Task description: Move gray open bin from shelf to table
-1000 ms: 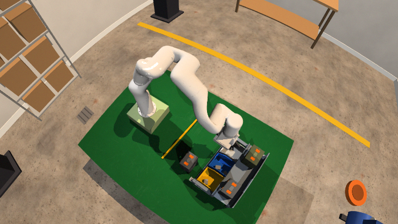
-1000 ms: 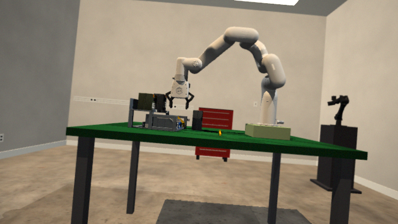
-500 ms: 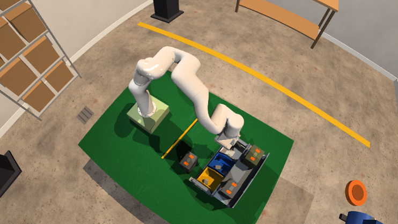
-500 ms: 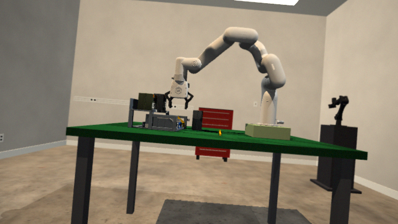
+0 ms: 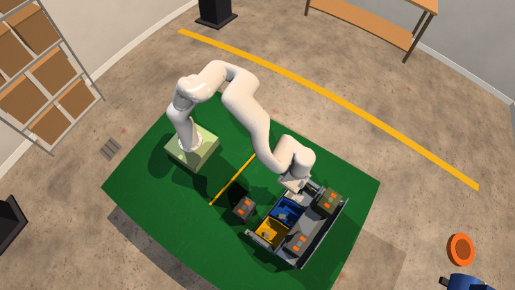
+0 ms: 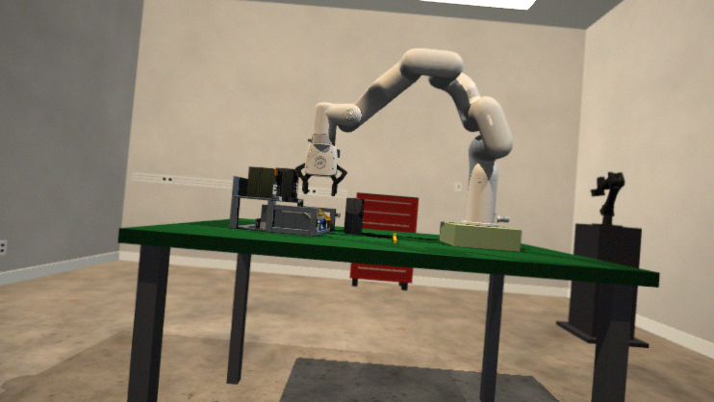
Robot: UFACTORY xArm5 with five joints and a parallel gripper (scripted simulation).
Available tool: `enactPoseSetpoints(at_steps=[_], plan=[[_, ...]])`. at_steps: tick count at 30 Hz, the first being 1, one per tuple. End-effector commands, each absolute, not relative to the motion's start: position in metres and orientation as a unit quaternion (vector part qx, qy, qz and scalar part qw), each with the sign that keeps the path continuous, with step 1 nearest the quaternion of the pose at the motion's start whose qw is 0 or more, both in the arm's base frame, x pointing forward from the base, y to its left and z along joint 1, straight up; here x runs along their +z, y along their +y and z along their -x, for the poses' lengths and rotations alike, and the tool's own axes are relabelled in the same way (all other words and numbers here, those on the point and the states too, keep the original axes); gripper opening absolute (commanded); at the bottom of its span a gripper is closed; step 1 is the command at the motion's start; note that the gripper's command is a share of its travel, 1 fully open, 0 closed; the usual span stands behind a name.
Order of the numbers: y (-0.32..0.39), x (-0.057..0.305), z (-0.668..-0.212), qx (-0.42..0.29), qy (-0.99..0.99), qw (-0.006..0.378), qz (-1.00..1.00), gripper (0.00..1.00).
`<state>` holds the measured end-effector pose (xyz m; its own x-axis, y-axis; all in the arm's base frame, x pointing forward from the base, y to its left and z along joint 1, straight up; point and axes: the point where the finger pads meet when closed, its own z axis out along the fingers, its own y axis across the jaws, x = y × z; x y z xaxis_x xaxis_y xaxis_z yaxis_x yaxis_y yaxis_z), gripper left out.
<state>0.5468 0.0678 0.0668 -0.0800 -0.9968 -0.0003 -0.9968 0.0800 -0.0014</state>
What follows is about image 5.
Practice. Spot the yellow open bin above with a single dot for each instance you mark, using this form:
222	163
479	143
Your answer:
277	231

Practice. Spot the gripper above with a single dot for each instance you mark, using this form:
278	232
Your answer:
303	185

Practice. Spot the blue open bin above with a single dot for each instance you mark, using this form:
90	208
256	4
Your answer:
293	212

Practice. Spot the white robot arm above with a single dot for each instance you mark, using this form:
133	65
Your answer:
238	100

